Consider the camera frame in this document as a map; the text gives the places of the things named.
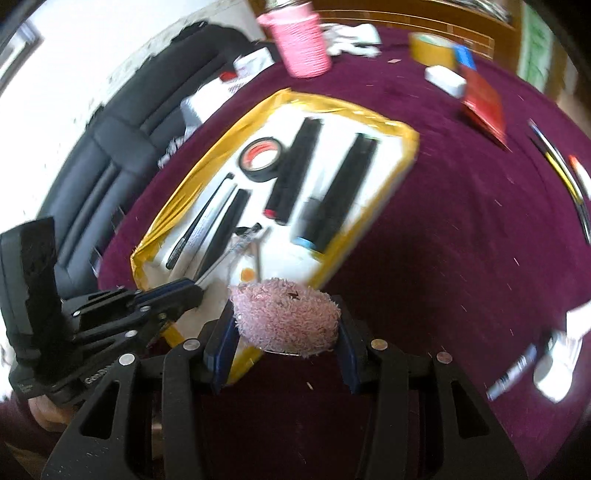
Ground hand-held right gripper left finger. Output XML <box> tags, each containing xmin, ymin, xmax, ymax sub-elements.
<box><xmin>41</xmin><ymin>300</ymin><xmax>238</xmax><ymax>480</ymax></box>

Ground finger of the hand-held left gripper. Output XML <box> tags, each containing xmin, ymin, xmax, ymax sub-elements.
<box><xmin>131</xmin><ymin>278</ymin><xmax>205</xmax><ymax>319</ymax></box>
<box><xmin>117</xmin><ymin>311</ymin><xmax>169</xmax><ymax>354</ymax></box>

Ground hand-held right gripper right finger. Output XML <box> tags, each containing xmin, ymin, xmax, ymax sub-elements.
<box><xmin>332</xmin><ymin>295</ymin><xmax>527</xmax><ymax>480</ymax></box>

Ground pink fluffy keychain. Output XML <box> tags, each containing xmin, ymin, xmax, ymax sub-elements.
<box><xmin>229</xmin><ymin>277</ymin><xmax>342</xmax><ymax>357</ymax></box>

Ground black marker red caps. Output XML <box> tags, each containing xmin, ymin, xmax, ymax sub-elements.
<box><xmin>264</xmin><ymin>117</ymin><xmax>324</xmax><ymax>225</ymax></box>

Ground person's left forearm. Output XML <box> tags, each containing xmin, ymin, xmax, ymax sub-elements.
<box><xmin>0</xmin><ymin>397</ymin><xmax>61</xmax><ymax>457</ymax></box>

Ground person's left hand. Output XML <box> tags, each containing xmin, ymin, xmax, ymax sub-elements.
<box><xmin>28</xmin><ymin>394</ymin><xmax>81</xmax><ymax>432</ymax></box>

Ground black pen white print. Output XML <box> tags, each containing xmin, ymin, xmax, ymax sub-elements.
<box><xmin>165</xmin><ymin>173</ymin><xmax>236</xmax><ymax>271</ymax></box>

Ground thin black stick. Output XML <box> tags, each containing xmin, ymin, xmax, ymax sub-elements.
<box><xmin>203</xmin><ymin>188</ymin><xmax>252</xmax><ymax>273</ymax></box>

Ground small clear grey pen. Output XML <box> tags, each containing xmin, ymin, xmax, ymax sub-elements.
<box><xmin>228</xmin><ymin>223</ymin><xmax>264</xmax><ymax>252</ymax></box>

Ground white mat gold border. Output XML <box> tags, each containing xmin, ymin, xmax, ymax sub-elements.
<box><xmin>130</xmin><ymin>88</ymin><xmax>421</xmax><ymax>384</ymax></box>

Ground patterned grey cloth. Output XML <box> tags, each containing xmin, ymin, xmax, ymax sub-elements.
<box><xmin>157</xmin><ymin>134</ymin><xmax>185</xmax><ymax>169</ymax></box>

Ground black tape roll red core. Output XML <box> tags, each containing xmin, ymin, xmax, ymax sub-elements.
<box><xmin>238</xmin><ymin>137</ymin><xmax>289</xmax><ymax>182</ymax></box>

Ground maroon tablecloth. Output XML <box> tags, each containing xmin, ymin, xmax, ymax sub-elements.
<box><xmin>92</xmin><ymin>23</ymin><xmax>591</xmax><ymax>480</ymax></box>

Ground black marker blue cap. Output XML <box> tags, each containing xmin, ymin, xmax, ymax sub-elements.
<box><xmin>290</xmin><ymin>133</ymin><xmax>370</xmax><ymax>250</ymax></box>

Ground black sofa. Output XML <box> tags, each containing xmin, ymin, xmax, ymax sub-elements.
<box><xmin>39</xmin><ymin>23</ymin><xmax>278</xmax><ymax>296</ymax></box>

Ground black and white marker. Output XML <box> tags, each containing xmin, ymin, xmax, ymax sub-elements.
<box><xmin>487</xmin><ymin>344</ymin><xmax>539</xmax><ymax>401</ymax></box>

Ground stack of white papers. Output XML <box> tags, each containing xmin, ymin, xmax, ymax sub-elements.
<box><xmin>179</xmin><ymin>74</ymin><xmax>250</xmax><ymax>125</ymax></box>

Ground white crumpled paper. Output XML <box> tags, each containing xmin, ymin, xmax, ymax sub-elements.
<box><xmin>533</xmin><ymin>330</ymin><xmax>583</xmax><ymax>403</ymax></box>

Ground white box red label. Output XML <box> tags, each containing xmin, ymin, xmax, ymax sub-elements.
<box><xmin>221</xmin><ymin>46</ymin><xmax>275</xmax><ymax>84</ymax></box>

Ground pink woven cup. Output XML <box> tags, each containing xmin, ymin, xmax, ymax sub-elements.
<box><xmin>256</xmin><ymin>2</ymin><xmax>332</xmax><ymax>79</ymax></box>

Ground red booklet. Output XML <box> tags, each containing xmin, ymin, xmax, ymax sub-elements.
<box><xmin>459</xmin><ymin>67</ymin><xmax>509</xmax><ymax>151</ymax></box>

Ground yellow and black pen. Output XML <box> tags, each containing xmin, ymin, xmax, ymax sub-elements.
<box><xmin>529</xmin><ymin>120</ymin><xmax>585</xmax><ymax>204</ymax></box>

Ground white eraser box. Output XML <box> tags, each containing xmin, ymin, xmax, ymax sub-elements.
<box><xmin>424</xmin><ymin>65</ymin><xmax>468</xmax><ymax>99</ymax></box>

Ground white marker orange tip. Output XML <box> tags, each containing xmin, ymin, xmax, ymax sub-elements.
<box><xmin>569</xmin><ymin>154</ymin><xmax>591</xmax><ymax>197</ymax></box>

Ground white cloth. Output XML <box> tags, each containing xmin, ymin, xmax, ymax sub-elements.
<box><xmin>323</xmin><ymin>22</ymin><xmax>383</xmax><ymax>58</ymax></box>

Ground brown tape roll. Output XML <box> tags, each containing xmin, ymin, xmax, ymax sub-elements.
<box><xmin>409</xmin><ymin>31</ymin><xmax>455</xmax><ymax>68</ymax></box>

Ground small blue box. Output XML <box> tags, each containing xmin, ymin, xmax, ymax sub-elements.
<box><xmin>451</xmin><ymin>44</ymin><xmax>477</xmax><ymax>72</ymax></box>

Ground wooden sideboard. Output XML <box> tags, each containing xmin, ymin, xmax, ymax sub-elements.
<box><xmin>314</xmin><ymin>0</ymin><xmax>518</xmax><ymax>58</ymax></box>

